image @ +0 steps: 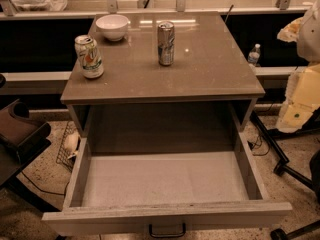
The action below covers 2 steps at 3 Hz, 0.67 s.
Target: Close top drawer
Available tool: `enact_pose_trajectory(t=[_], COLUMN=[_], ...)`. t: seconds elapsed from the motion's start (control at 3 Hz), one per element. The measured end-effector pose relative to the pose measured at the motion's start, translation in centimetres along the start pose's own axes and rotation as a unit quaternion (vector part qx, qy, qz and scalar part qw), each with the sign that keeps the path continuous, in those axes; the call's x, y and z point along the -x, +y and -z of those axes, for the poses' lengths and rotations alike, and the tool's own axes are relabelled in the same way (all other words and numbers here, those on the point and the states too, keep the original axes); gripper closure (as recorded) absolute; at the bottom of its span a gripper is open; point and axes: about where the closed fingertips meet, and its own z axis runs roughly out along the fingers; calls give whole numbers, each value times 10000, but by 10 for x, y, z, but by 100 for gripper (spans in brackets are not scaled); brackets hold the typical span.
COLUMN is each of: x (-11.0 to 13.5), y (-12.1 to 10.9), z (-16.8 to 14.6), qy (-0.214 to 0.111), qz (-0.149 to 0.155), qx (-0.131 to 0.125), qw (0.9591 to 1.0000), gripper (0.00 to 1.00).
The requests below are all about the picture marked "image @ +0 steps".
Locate white ceramic bowl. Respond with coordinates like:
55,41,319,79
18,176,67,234
96,14,129,41

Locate clear plastic water bottle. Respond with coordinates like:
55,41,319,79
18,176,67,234
248,44,261,66

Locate tall silver drink can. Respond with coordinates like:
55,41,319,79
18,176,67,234
157,21,175,66

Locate black stand legs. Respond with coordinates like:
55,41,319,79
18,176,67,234
250,112,320,240

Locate dark chair on left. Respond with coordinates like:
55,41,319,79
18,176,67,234
0,100,58,213

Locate green white soda can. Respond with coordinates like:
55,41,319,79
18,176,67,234
74,35,104,79

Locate black drawer handle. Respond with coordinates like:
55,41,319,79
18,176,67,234
148,223,187,239

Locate grey top drawer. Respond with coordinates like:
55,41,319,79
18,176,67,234
43,131,291,236

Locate wire mesh basket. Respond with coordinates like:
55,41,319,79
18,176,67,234
56,121,80,172

